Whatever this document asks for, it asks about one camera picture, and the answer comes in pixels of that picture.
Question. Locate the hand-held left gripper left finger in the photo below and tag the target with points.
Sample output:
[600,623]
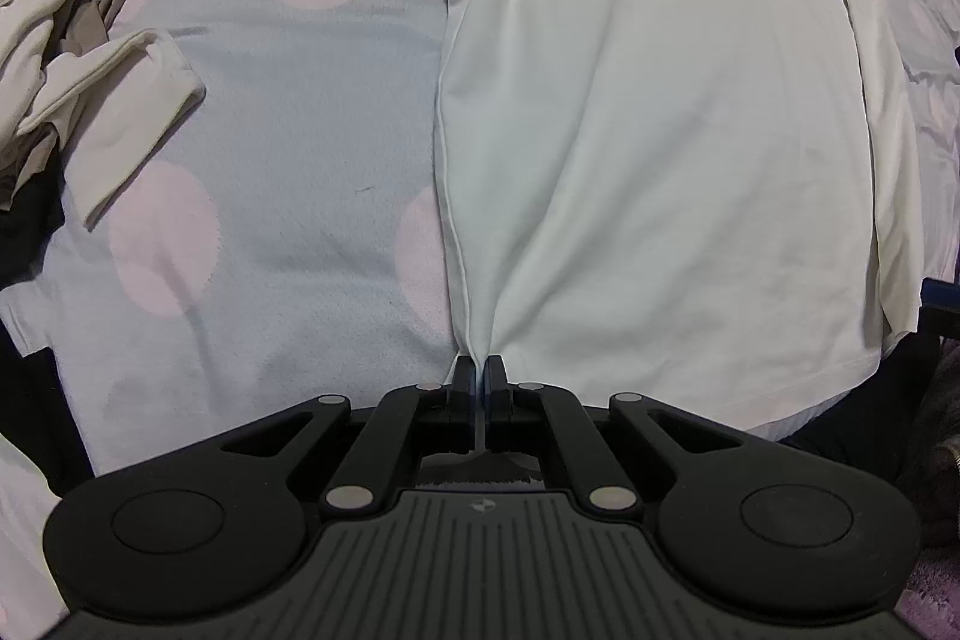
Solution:
[463,389]

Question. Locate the polka dot bed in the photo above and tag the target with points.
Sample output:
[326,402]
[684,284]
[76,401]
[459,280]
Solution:
[300,160]

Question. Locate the black garment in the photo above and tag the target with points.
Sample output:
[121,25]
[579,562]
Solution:
[22,235]

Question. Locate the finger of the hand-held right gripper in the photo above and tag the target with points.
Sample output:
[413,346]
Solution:
[941,302]

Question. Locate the person's purple fuzzy clothing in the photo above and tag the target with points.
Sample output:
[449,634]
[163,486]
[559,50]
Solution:
[937,535]

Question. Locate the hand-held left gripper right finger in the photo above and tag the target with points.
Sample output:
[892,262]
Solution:
[496,389]

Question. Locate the white t-shirt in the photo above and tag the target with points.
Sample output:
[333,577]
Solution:
[637,160]

